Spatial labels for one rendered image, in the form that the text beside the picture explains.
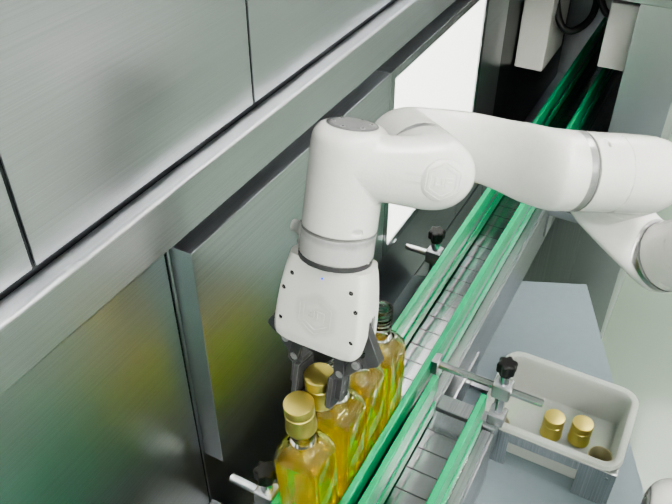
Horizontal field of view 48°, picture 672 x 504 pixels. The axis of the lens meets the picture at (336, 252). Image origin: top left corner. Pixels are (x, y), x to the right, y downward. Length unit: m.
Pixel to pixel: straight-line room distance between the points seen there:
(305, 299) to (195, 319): 0.13
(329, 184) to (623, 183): 0.30
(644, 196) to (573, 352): 0.71
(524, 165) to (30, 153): 0.47
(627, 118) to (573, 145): 1.01
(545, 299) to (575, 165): 0.85
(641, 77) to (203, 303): 1.19
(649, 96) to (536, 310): 0.52
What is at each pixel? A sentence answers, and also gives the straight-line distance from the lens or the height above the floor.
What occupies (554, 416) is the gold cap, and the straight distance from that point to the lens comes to 1.30.
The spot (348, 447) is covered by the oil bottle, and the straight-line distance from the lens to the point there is 0.94.
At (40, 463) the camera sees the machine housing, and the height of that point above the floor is 1.21.
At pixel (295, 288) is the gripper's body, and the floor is 1.29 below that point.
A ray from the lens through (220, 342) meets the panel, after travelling 0.87.
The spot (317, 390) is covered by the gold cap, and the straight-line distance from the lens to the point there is 0.81.
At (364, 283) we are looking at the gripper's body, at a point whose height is 1.31.
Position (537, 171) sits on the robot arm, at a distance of 0.79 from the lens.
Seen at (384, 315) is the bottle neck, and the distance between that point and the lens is 0.94.
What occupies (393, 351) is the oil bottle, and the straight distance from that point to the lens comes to 0.97.
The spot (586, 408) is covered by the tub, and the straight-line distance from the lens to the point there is 1.37.
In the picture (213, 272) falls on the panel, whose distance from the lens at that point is 0.80.
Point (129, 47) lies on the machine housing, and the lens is 0.67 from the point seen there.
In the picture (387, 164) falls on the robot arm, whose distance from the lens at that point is 0.68.
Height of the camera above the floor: 1.78
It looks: 39 degrees down
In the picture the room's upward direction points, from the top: straight up
